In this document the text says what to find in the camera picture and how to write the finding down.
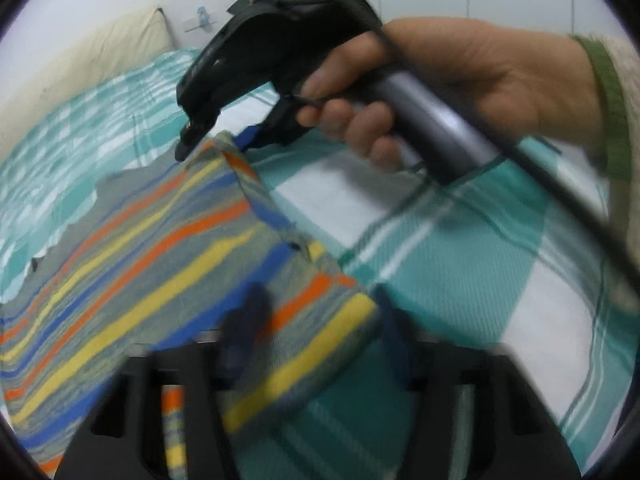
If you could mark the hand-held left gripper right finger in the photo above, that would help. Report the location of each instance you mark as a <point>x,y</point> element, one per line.
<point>397,345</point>

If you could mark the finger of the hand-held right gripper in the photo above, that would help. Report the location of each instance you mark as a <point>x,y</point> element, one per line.
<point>192,132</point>
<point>272,127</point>

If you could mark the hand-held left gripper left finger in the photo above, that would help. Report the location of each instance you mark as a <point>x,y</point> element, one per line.
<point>245,325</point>

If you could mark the striped knit sweater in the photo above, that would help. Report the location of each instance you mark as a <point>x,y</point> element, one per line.
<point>150,260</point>

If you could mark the person's right hand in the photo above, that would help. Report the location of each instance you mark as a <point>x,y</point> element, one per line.
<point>475,70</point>

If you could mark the teal checked blanket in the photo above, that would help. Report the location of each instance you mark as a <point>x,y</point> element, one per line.
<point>450,260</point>

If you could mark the cream pillow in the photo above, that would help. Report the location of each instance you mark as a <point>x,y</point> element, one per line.
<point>90,65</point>

